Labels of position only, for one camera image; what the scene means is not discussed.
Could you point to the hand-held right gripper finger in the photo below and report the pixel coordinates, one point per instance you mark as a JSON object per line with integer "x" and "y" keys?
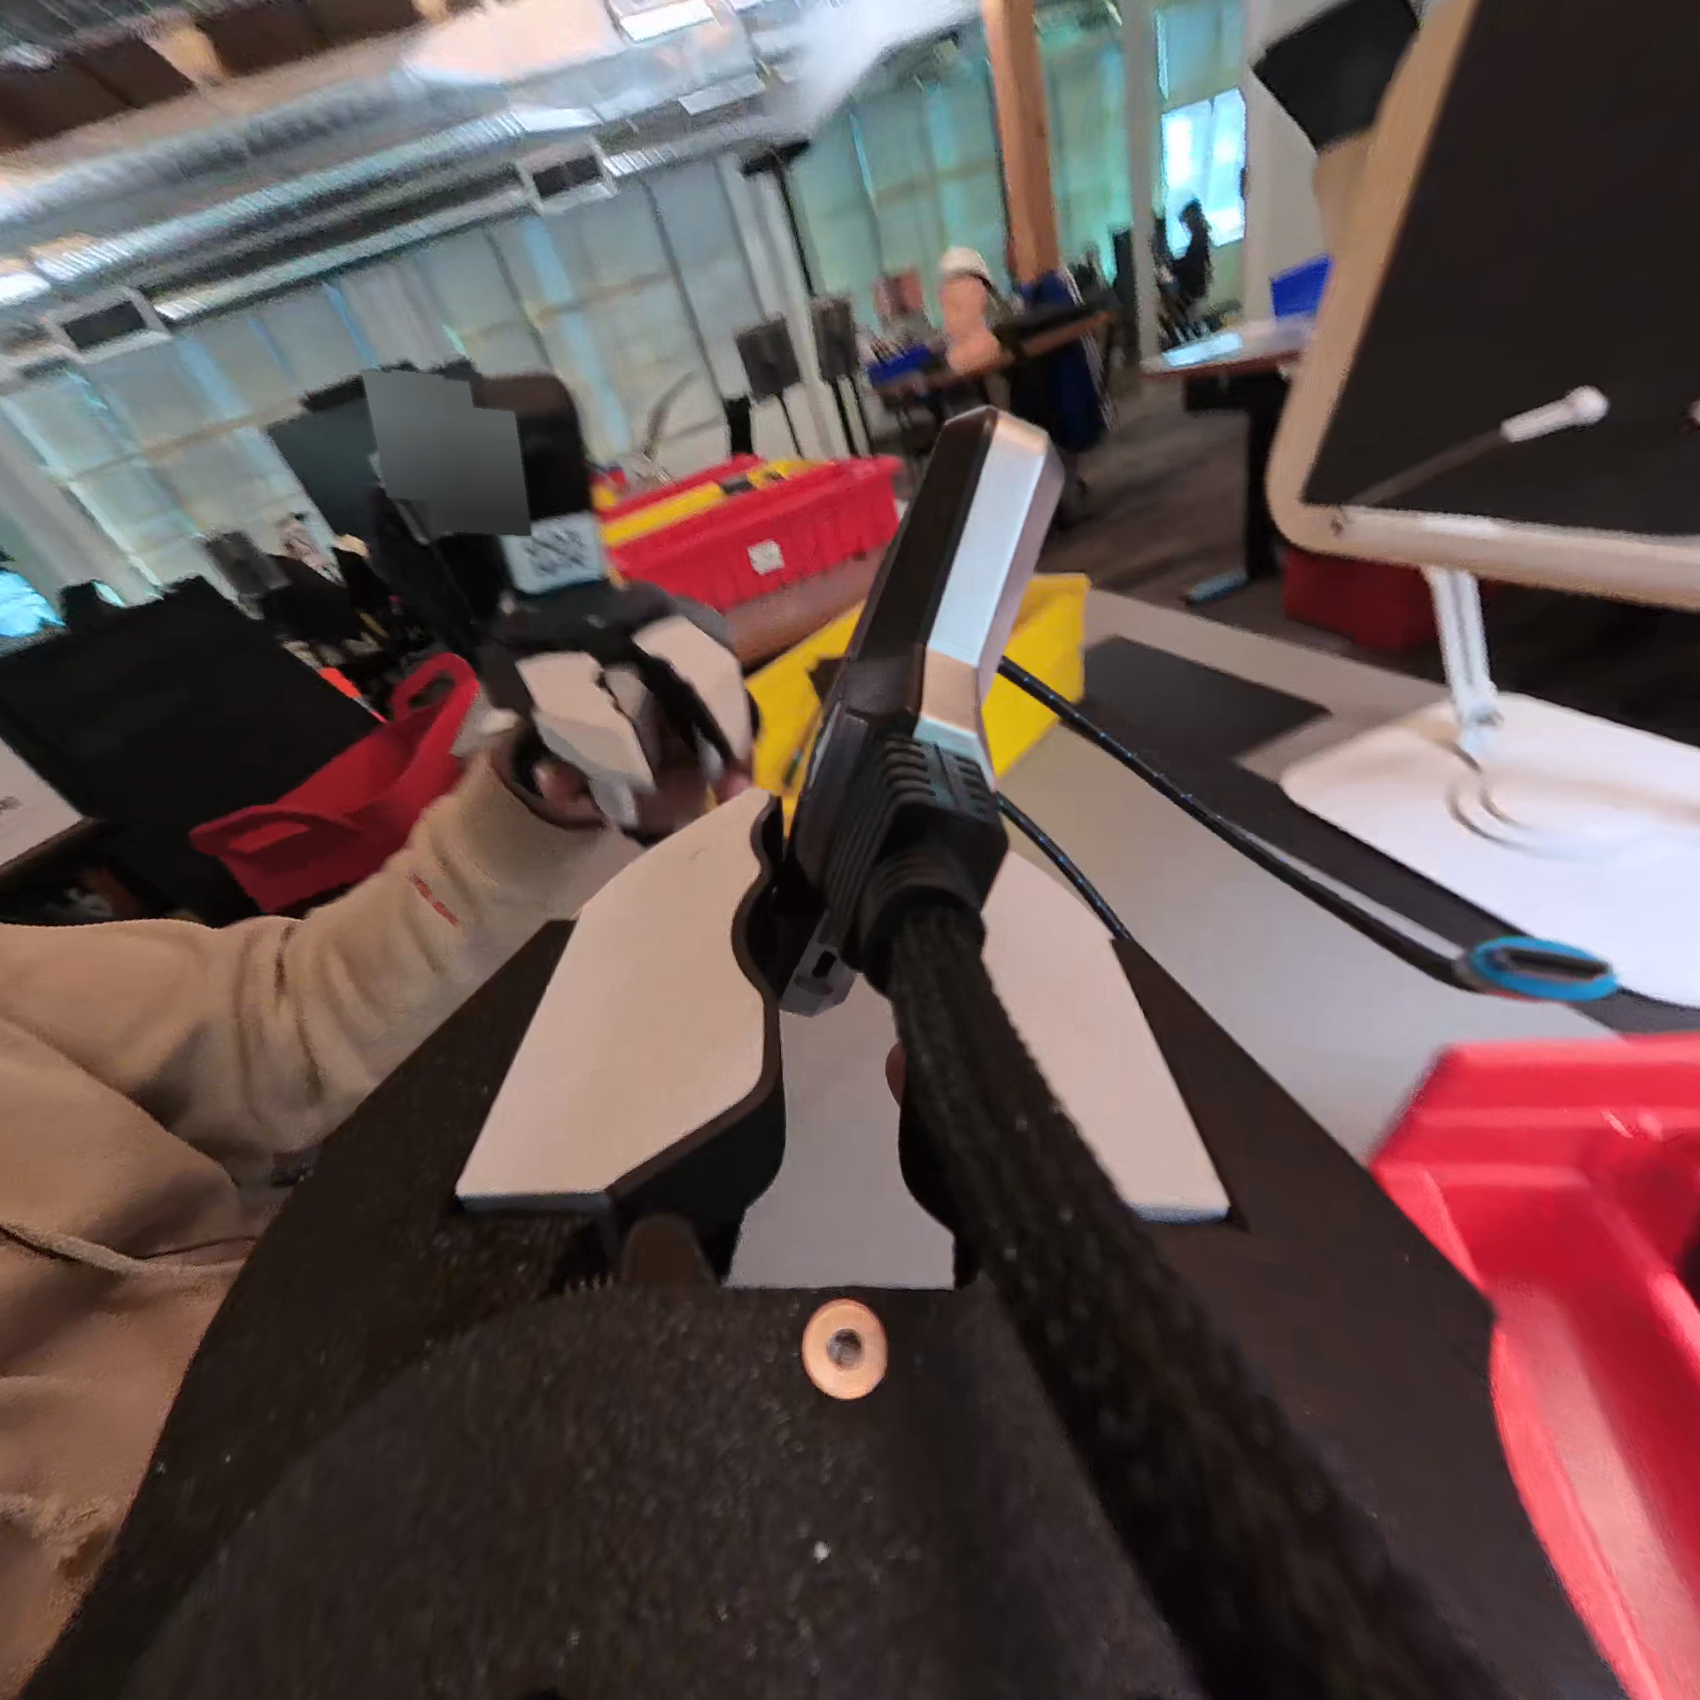
{"x": 624, "y": 1036}

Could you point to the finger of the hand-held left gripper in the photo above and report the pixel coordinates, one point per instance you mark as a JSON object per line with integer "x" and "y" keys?
{"x": 696, "y": 677}
{"x": 591, "y": 730}

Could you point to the silver usb hub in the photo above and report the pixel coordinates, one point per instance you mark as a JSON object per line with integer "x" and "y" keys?
{"x": 956, "y": 598}

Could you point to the yellow plastic bin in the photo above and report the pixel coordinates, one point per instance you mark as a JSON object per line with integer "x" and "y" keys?
{"x": 1036, "y": 663}

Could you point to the red plastic bin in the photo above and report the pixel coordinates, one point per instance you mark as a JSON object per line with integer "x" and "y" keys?
{"x": 1568, "y": 1261}

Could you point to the person's left forearm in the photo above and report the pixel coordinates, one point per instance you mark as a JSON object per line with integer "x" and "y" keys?
{"x": 399, "y": 955}

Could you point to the person's left hand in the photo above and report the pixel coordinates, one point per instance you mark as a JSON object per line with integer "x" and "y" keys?
{"x": 624, "y": 797}

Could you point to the red ribbed bin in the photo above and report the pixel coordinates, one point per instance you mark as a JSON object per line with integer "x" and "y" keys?
{"x": 784, "y": 525}

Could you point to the red tote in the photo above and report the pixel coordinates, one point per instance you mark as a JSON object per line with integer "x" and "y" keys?
{"x": 345, "y": 797}
{"x": 1355, "y": 598}

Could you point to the black panel on stand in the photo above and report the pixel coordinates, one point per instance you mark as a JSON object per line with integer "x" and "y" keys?
{"x": 768, "y": 356}
{"x": 834, "y": 338}

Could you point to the black easel board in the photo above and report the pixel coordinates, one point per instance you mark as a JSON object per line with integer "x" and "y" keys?
{"x": 161, "y": 717}

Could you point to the wooden desk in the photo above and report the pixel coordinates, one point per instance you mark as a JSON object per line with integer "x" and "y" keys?
{"x": 1011, "y": 344}

